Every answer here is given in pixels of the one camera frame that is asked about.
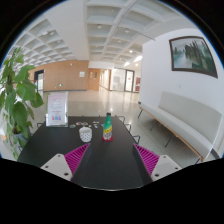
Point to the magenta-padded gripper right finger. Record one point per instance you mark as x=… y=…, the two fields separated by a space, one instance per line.
x=146 y=158

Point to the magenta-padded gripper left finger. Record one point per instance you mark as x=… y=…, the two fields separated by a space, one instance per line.
x=76 y=157

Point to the green drink bottle black cap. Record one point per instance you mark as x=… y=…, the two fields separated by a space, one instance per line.
x=107 y=128

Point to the white dotted mug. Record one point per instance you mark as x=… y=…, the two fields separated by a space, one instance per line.
x=85 y=134

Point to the black metal chair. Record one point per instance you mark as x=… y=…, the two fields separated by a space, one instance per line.
x=120 y=116
x=128 y=125
x=136 y=136

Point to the small white sticker piece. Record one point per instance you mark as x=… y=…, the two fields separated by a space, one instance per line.
x=95 y=126
x=96 y=122

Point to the clear acrylic sign stand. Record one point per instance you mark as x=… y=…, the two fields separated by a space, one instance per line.
x=56 y=108

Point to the long white padded bench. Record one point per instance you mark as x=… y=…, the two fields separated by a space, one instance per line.
x=190 y=120

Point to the green leafy potted plant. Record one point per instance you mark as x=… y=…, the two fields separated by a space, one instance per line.
x=20 y=110

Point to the dark framed glass door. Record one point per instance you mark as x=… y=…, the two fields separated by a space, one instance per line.
x=129 y=80

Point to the dark framed landscape painting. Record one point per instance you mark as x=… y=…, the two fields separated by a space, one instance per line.
x=191 y=55

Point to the recessed ceiling lights group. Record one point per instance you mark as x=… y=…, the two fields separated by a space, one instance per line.
x=99 y=26

